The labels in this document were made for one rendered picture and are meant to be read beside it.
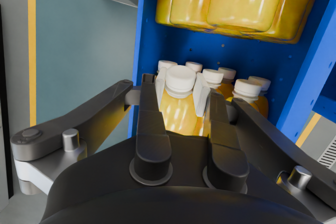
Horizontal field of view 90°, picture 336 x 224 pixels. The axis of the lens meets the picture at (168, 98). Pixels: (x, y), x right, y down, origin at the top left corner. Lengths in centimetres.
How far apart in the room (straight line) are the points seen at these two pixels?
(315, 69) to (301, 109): 4
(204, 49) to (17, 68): 179
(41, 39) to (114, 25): 64
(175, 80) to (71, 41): 148
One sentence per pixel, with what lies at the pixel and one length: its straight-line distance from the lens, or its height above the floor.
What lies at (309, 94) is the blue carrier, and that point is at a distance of 23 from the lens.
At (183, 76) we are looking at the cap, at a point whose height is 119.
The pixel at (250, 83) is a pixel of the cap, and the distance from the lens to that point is 29.
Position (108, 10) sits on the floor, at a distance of 151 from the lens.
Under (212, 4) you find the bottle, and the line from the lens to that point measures 22.
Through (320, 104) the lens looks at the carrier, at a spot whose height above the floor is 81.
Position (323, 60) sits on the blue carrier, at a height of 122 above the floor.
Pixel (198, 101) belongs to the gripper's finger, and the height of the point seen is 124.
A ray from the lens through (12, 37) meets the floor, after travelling 196.
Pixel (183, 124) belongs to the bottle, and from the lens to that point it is 23.
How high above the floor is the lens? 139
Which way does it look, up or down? 70 degrees down
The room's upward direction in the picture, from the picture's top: 169 degrees counter-clockwise
